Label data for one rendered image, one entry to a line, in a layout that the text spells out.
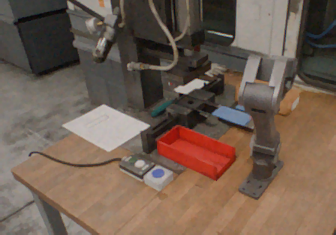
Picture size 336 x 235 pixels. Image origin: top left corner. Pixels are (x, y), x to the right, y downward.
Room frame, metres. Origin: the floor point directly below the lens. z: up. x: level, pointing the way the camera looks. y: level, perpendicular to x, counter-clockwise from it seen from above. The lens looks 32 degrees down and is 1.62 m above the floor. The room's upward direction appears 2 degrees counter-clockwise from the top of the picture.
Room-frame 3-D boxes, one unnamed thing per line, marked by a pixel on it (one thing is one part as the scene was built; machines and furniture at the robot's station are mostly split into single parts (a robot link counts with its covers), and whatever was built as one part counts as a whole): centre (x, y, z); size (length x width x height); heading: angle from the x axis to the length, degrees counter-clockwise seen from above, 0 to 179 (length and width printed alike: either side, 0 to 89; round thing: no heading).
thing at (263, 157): (0.78, -0.19, 1.00); 0.09 x 0.06 x 0.06; 64
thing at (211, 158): (0.87, 0.03, 0.93); 0.25 x 0.12 x 0.06; 54
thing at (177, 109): (1.13, 0.04, 0.98); 0.20 x 0.10 x 0.01; 144
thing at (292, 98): (1.25, -0.29, 0.93); 0.25 x 0.13 x 0.08; 54
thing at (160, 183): (0.76, 0.15, 0.90); 0.07 x 0.07 x 0.06; 54
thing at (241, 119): (1.00, -0.12, 1.00); 0.15 x 0.07 x 0.03; 54
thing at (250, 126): (1.13, -0.18, 0.91); 0.17 x 0.16 x 0.02; 144
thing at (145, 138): (0.93, 0.19, 0.95); 0.06 x 0.03 x 0.09; 144
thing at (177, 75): (1.16, 0.11, 1.22); 0.26 x 0.18 x 0.30; 54
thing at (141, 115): (1.20, 0.09, 0.88); 0.65 x 0.50 x 0.03; 144
